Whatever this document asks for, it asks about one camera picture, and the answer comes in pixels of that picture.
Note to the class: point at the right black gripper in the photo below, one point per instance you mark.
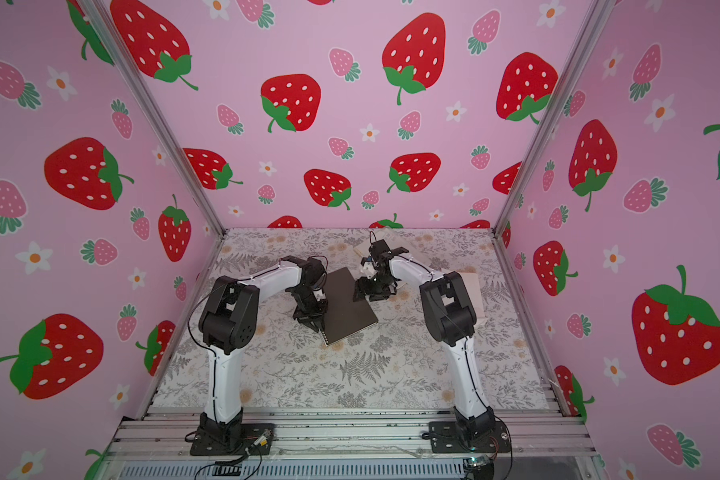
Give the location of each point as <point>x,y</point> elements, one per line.
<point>373,285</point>

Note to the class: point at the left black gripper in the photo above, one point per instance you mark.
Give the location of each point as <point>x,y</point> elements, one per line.
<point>318,317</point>

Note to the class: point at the dark brown spiral notebook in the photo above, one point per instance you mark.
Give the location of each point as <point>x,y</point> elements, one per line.
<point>344,316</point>

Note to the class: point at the white spiral notebook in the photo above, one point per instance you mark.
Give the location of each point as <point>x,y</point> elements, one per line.
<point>363,249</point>

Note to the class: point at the torn lined paper page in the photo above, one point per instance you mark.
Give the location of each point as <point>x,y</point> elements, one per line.
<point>472,285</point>

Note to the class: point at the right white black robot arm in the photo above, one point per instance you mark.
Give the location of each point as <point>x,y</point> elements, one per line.
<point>450,319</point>

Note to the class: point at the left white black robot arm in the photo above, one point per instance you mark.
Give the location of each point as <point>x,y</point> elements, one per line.
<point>229,321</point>

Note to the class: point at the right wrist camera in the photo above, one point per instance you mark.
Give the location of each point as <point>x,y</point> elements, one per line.
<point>367,268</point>

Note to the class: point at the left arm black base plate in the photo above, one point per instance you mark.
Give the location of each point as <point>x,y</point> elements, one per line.
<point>231,439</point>

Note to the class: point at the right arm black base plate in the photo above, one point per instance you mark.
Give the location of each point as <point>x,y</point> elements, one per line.
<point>451,438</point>

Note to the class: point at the aluminium frame rail base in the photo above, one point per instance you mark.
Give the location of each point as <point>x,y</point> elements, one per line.
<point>352,444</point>

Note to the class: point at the left aluminium corner post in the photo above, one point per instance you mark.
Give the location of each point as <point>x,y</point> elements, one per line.
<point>146,46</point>

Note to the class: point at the aluminium corner post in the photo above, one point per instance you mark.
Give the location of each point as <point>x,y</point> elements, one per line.
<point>146,46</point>
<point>593,25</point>

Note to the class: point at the right aluminium corner post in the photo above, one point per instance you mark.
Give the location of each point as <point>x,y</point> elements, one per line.
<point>593,25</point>

